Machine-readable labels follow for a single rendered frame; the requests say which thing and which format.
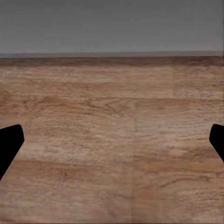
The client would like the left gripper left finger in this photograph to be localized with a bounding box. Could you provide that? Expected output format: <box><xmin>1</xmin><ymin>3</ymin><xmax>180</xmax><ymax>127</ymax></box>
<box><xmin>0</xmin><ymin>124</ymin><xmax>24</xmax><ymax>180</ymax></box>

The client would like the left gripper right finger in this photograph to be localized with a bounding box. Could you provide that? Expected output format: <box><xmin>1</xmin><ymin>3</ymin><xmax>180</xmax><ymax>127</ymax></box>
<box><xmin>209</xmin><ymin>124</ymin><xmax>224</xmax><ymax>161</ymax></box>

